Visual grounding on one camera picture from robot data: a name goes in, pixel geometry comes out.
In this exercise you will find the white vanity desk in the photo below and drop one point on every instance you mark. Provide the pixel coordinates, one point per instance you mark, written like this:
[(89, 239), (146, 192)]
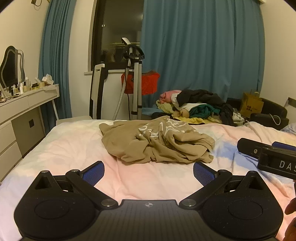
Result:
[(20, 120)]

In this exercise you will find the pink garment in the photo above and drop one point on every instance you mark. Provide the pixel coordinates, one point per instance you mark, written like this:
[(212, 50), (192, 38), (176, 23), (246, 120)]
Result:
[(167, 96)]

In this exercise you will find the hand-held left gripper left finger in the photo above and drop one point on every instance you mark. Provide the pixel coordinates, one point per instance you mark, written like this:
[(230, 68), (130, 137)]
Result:
[(93, 173)]

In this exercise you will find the white black upright board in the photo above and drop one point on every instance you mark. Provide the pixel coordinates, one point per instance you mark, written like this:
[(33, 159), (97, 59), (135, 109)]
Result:
[(98, 92)]

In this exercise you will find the dark grey garment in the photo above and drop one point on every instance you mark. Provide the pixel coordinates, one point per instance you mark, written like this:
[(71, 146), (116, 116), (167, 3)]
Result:
[(227, 114)]

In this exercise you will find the wavy vanity mirror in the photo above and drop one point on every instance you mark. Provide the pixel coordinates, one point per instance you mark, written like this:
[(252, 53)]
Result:
[(10, 67)]

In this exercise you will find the row of cosmetic bottles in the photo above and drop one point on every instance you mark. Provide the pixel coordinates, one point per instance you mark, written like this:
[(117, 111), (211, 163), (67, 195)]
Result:
[(22, 87)]

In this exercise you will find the light blue pillow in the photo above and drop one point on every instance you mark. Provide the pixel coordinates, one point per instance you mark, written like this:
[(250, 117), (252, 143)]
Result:
[(290, 128)]

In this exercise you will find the beige printed t-shirt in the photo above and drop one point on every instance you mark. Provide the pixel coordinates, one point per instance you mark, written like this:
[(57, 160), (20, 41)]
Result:
[(157, 141)]

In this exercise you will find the black garment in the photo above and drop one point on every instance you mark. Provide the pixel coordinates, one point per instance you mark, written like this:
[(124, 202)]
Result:
[(198, 96)]

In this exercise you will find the dark window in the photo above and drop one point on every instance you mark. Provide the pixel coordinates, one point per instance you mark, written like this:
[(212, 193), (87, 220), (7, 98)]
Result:
[(120, 30)]

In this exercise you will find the yellow paper bag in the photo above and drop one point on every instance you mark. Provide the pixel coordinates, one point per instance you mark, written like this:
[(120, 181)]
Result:
[(251, 105)]

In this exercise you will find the wide blue curtain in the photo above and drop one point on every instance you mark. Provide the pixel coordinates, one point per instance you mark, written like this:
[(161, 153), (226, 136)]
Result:
[(203, 46)]

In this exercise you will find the narrow blue curtain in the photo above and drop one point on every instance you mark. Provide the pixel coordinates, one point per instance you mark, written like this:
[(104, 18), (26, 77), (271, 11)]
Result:
[(56, 58)]

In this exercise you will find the green garment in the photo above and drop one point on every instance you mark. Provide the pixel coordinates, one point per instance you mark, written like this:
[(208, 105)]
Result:
[(203, 110)]

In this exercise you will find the person's right hand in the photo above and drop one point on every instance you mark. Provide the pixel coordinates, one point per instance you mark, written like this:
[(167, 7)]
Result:
[(291, 207)]

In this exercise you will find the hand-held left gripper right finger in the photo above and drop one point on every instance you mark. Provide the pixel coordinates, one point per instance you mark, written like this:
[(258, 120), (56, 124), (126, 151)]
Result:
[(203, 173)]

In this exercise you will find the pale yellow towel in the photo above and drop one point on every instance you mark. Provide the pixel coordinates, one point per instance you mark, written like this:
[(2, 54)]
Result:
[(165, 107)]

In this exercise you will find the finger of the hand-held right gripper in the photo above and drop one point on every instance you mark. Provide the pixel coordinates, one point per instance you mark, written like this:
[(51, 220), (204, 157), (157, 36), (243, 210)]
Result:
[(248, 147), (283, 145)]

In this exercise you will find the pale pink bed sheet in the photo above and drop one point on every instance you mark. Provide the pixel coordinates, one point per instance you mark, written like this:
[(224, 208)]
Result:
[(69, 148)]

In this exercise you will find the tissue box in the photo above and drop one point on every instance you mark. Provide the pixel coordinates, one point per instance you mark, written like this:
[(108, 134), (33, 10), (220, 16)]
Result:
[(45, 81)]

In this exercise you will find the black chair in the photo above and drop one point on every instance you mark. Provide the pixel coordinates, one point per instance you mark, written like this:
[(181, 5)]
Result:
[(275, 109)]

